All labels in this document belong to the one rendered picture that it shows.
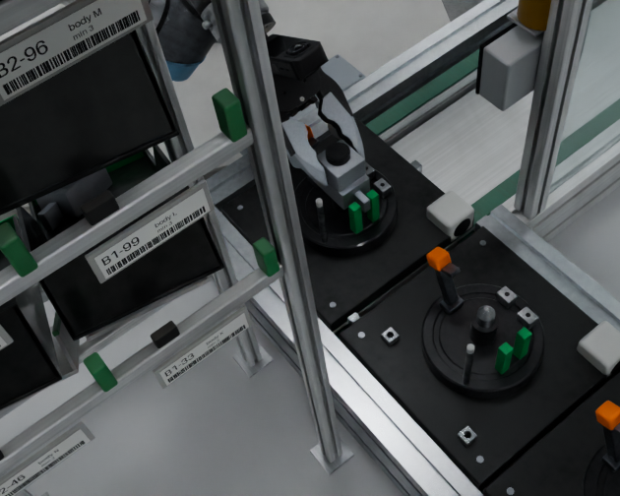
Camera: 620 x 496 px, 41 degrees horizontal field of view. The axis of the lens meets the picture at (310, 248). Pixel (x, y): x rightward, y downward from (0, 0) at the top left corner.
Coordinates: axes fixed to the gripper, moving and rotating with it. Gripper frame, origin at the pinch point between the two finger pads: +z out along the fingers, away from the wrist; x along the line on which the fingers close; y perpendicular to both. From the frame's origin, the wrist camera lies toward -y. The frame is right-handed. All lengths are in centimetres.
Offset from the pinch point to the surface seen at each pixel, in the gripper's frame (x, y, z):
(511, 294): -5.6, -7.9, 23.6
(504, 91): -13.0, -17.6, 3.0
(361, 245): 2.3, 3.8, 10.0
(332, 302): 9.8, 3.3, 13.6
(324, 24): -28, 42, -22
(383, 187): -4.9, 4.7, 5.6
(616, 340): -10.9, -13.2, 33.7
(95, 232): 33, -44, -5
